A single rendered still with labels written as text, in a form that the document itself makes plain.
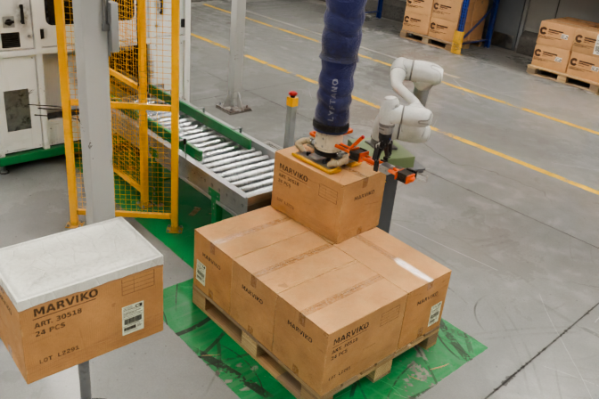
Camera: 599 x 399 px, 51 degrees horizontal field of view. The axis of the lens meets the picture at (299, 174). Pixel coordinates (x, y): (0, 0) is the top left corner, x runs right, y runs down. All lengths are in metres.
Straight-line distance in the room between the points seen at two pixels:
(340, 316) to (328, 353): 0.19
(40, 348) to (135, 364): 1.11
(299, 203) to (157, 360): 1.25
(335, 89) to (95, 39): 1.47
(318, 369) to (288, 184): 1.25
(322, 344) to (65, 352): 1.20
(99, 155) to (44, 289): 1.81
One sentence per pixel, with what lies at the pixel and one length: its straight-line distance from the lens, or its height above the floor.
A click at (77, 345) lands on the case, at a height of 0.72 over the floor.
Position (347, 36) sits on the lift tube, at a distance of 3.61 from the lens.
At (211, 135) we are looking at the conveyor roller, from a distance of 5.26.
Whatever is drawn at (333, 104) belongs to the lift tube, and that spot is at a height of 1.35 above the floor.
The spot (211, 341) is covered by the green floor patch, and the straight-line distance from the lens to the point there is 3.89.
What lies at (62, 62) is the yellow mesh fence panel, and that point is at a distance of 4.58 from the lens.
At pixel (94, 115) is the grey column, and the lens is 4.17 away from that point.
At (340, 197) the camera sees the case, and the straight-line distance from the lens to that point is 3.70.
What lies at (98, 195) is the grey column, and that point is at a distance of 4.40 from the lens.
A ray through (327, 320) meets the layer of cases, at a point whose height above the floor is 0.54.
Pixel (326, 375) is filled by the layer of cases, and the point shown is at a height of 0.27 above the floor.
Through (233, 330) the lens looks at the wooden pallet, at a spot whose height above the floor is 0.02.
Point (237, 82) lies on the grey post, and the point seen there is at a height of 0.34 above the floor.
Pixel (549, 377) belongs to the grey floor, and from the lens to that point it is 4.16.
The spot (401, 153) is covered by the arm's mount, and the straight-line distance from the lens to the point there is 4.51.
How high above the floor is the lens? 2.51
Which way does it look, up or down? 25 degrees down
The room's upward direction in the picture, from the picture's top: 6 degrees clockwise
